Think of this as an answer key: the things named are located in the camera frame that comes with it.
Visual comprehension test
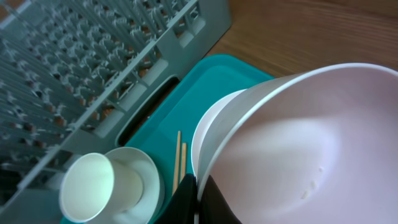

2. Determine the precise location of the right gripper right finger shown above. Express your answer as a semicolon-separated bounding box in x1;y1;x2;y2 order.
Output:
198;176;241;224

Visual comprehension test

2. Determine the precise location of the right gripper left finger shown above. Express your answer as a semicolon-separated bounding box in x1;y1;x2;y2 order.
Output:
154;174;197;224

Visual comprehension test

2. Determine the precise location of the grey shallow bowl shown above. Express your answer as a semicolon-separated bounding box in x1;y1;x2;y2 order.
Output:
88;147;165;224

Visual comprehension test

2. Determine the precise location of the white paper cup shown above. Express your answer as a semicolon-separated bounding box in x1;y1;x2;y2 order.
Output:
59;153;144;223

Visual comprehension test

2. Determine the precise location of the pink bowl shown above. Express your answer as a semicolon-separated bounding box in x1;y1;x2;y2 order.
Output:
197;63;397;223

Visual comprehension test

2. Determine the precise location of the upper wooden chopstick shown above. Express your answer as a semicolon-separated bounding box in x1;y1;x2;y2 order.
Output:
172;131;181;194

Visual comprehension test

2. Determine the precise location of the wooden chopstick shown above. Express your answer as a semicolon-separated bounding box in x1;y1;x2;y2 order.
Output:
180;142;187;181
172;131;181;194

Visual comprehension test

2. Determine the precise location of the lower wooden chopstick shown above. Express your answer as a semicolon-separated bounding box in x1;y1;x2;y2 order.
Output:
180;142;187;181

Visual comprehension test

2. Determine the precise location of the teal serving tray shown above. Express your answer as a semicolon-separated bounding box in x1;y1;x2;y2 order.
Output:
124;55;272;223

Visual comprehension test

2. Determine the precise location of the white round plate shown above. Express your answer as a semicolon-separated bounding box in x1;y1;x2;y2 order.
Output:
190;89;245;176

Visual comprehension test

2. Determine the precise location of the grey dish rack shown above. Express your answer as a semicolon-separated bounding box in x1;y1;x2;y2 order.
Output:
1;0;232;223

